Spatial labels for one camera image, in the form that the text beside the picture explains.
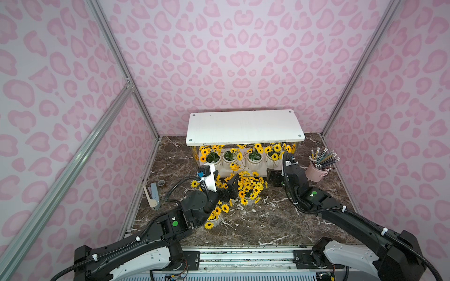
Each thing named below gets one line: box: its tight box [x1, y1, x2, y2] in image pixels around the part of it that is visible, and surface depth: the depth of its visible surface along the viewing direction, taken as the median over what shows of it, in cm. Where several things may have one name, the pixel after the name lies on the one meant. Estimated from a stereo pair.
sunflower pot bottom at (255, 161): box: [246, 143, 265, 172], surface depth 92 cm
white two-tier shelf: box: [185, 108, 306, 177], surface depth 84 cm
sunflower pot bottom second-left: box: [221, 148, 238, 168], surface depth 92 cm
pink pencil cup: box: [305, 147, 341, 183], surface depth 94 cm
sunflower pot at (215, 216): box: [205, 199, 234, 230], surface depth 77 cm
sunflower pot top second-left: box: [237, 170, 269, 206], surface depth 82 cm
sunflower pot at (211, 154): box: [199, 144, 225, 166], surface depth 92 cm
